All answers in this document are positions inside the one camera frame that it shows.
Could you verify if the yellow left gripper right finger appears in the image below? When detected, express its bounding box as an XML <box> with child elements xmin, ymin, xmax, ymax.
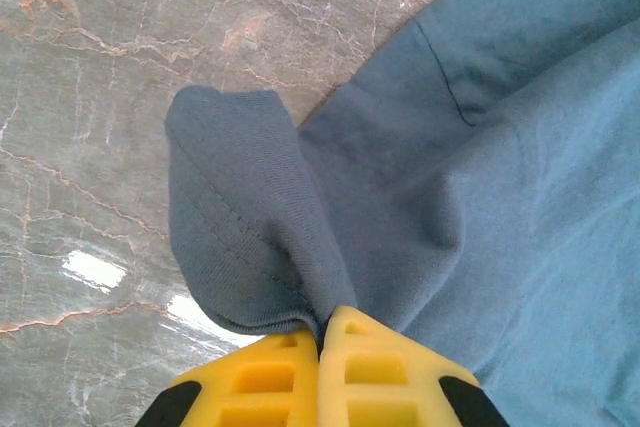
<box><xmin>319</xmin><ymin>305</ymin><xmax>511</xmax><ymax>427</ymax></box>

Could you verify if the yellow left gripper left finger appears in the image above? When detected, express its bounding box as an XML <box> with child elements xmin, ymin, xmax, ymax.
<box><xmin>134</xmin><ymin>329</ymin><xmax>322</xmax><ymax>427</ymax></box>

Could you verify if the slate blue t-shirt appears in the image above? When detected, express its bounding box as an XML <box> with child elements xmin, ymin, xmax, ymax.
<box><xmin>164</xmin><ymin>0</ymin><xmax>640</xmax><ymax>427</ymax></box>

